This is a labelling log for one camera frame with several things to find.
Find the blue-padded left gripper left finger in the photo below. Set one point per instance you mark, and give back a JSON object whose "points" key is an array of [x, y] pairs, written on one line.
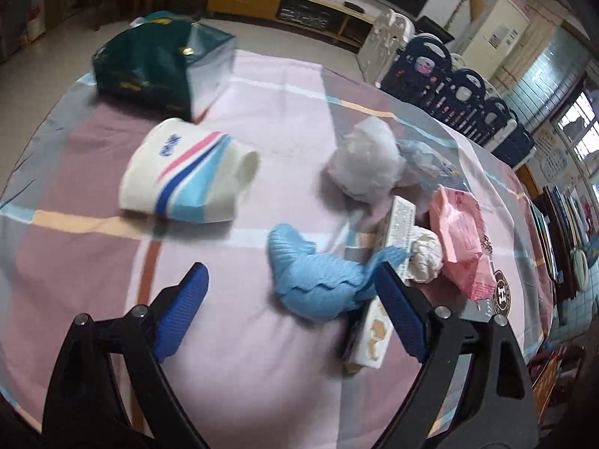
{"points": [[83, 406]]}

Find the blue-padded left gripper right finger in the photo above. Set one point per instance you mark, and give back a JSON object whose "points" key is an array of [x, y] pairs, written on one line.
{"points": [[496, 408]]}

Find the white ointment box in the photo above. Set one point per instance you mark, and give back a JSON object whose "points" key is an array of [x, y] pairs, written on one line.
{"points": [[370, 337]]}

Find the white tissue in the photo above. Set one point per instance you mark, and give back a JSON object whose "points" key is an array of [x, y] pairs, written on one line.
{"points": [[426, 256]]}

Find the pink plastic wrapper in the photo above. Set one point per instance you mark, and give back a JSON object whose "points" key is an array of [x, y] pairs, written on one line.
{"points": [[457, 220]]}

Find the light blue cloth rag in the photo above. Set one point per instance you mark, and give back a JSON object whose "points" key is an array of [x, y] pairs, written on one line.
{"points": [[320, 286]]}

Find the striped paper cup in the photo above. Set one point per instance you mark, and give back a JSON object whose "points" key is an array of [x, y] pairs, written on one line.
{"points": [[189, 173]]}

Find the white plastic bag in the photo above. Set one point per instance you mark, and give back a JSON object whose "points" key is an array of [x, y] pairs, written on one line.
{"points": [[367, 163]]}

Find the clear crumpled plastic wrapper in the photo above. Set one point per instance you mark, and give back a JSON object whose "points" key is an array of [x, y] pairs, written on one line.
{"points": [[425, 167]]}

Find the plaid pastel tablecloth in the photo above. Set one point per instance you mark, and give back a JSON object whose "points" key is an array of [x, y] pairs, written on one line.
{"points": [[248, 373]]}

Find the dark green gift bag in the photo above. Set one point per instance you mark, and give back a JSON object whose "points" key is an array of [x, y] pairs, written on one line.
{"points": [[167, 62]]}

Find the white air conditioner cabinet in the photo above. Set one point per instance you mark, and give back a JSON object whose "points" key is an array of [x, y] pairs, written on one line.
{"points": [[490, 39]]}

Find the white plastic chair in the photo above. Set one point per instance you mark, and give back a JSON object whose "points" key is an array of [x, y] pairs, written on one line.
{"points": [[389, 35]]}

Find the wooden tv cabinet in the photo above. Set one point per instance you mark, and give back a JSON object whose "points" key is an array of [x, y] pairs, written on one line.
{"points": [[324, 18]]}

